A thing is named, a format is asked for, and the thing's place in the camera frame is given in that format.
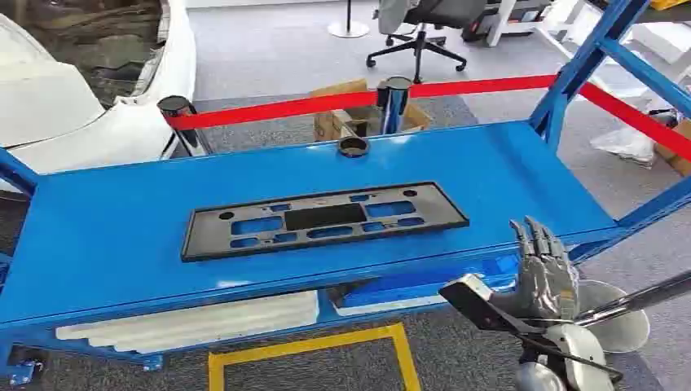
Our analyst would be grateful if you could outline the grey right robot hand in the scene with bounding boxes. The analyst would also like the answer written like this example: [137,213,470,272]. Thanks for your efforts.
[488,215,583,325]

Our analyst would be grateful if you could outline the black plastic plate with cutouts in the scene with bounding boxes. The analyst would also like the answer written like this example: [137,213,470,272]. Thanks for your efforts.
[180,182,471,264]

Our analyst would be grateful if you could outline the leaning stanchion with silver base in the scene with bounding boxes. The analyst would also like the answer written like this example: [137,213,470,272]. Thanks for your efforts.
[574,268,691,355]

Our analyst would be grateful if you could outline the clear plastic bag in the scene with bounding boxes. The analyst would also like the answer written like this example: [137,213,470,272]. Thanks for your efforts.
[589,126,658,169]

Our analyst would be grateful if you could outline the short white foam slab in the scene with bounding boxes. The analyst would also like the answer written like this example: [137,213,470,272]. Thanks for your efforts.
[333,293,450,319]

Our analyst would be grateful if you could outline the red barrier belt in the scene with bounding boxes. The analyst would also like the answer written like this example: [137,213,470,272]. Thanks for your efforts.
[577,81,691,163]
[164,90,379,132]
[410,74,558,100]

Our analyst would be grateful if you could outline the black round cap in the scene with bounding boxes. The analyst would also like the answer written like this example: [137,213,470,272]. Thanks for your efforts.
[337,136,372,159]

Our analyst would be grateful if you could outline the open brown cardboard box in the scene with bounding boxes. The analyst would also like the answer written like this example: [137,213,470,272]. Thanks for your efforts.
[310,78,433,143]

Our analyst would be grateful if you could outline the white foam block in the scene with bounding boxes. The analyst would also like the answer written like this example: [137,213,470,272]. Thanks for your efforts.
[630,21,691,67]

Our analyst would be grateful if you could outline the black office chair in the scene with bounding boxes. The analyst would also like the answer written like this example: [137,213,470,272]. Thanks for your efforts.
[366,0,490,86]

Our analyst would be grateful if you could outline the grey jacket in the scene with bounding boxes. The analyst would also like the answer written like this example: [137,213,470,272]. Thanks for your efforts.
[376,0,414,37]

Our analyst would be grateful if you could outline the stanchion with round silver base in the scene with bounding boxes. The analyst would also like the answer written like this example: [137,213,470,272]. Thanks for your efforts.
[328,0,372,40]

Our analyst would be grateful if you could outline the long white foam slab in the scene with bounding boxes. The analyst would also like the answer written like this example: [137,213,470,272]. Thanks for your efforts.
[55,290,320,356]

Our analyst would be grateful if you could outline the blue metal shelf cart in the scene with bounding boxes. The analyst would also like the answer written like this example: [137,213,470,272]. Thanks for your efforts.
[0,0,691,387]

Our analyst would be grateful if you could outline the white car body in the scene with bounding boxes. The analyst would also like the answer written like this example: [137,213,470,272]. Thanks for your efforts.
[0,0,198,192]

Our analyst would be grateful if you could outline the chrome stanchion post black cap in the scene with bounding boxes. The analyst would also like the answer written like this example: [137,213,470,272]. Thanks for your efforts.
[156,95,214,158]
[376,76,414,136]

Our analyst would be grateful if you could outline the white desk frame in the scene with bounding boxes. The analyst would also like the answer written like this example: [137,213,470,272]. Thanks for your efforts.
[484,0,595,60]

